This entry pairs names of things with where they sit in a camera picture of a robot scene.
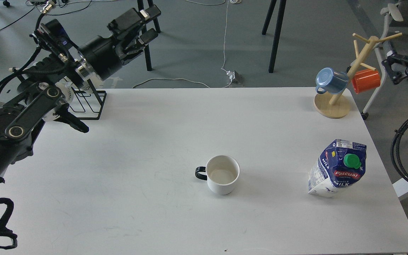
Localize orange plastic cup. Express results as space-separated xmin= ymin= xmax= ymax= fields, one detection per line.
xmin=351 ymin=68 xmax=381 ymax=94

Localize grey office chair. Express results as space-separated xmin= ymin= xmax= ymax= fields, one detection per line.
xmin=361 ymin=0 xmax=408 ymax=120

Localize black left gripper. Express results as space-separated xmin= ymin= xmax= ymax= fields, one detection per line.
xmin=78 ymin=5 xmax=161 ymax=80

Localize wooden mug tree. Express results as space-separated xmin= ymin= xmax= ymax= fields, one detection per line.
xmin=314 ymin=33 xmax=402 ymax=118

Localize white power plug adapter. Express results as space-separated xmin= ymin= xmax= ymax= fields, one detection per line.
xmin=226 ymin=70 xmax=243 ymax=87

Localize white power cable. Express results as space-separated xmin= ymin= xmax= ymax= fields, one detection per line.
xmin=132 ymin=0 xmax=242 ymax=89

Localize black table legs right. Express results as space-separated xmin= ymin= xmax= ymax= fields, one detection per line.
xmin=262 ymin=0 xmax=287 ymax=74

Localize blue white milk carton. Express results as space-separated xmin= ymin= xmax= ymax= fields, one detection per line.
xmin=308 ymin=139 xmax=367 ymax=198

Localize blue plastic cup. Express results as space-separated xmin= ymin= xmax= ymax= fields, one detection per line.
xmin=315 ymin=67 xmax=349 ymax=94

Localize black table legs left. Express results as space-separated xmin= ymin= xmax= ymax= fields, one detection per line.
xmin=137 ymin=0 xmax=161 ymax=71

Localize white mug black handle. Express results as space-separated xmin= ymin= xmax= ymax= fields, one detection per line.
xmin=195 ymin=155 xmax=240 ymax=195

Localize black wire mug rack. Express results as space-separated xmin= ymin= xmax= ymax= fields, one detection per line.
xmin=8 ymin=67 xmax=107 ymax=121

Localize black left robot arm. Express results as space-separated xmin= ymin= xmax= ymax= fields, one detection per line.
xmin=0 ymin=0 xmax=161 ymax=250

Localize black table legs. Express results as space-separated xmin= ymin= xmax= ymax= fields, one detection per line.
xmin=137 ymin=0 xmax=161 ymax=71
xmin=262 ymin=0 xmax=287 ymax=74

